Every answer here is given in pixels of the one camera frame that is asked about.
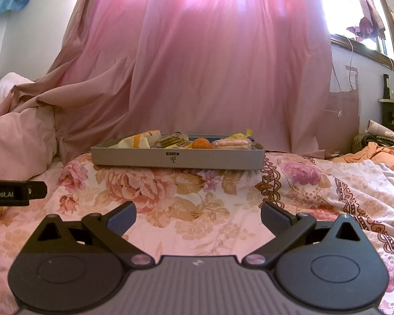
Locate purple cloth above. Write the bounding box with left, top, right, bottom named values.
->
left=346, top=0, right=386, bottom=41

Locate white cable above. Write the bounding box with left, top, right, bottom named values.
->
left=331, top=36, right=357, bottom=92

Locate yellow bread packet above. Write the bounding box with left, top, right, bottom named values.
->
left=117, top=130, right=162, bottom=149

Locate wooden window frame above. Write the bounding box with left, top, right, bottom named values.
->
left=330, top=0, right=394, bottom=73

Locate round pink wafer packet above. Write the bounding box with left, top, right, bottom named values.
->
left=211, top=139, right=253, bottom=150

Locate orange blanket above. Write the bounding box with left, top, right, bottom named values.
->
left=328, top=143, right=394, bottom=182

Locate orange round fruit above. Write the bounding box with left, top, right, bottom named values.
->
left=192, top=137, right=212, bottom=150

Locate yellow crumpled wrapper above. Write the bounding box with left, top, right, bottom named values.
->
left=221, top=128, right=254, bottom=141

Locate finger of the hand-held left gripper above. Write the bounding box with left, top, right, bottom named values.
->
left=29, top=181, right=48, bottom=200

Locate grey tray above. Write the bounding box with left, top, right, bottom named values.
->
left=91, top=133, right=266, bottom=170

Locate pink curtain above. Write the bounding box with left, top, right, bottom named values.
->
left=0, top=0, right=334, bottom=165

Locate floral bed sheet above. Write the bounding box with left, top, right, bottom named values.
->
left=0, top=151, right=394, bottom=315

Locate olive green bag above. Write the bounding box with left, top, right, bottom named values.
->
left=352, top=133, right=375, bottom=153

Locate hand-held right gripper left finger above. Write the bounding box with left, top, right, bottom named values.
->
left=20, top=201, right=154, bottom=268

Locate pink duvet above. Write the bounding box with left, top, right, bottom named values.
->
left=0, top=72, right=58, bottom=181

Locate clear green snack packet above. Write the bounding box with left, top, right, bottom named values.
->
left=157, top=132, right=188, bottom=148

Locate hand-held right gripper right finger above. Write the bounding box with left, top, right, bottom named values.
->
left=242, top=201, right=376, bottom=268

